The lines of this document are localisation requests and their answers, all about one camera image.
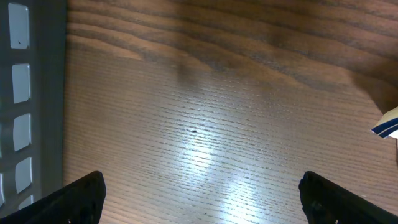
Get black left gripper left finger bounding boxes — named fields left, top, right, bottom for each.
left=1, top=171, right=106, bottom=224

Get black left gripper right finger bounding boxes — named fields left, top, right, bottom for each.
left=298, top=171, right=397, bottom=224

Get yellow snack bag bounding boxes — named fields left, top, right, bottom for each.
left=371, top=107, right=398, bottom=139

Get grey plastic mesh basket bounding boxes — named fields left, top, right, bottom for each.
left=1, top=0, right=67, bottom=217

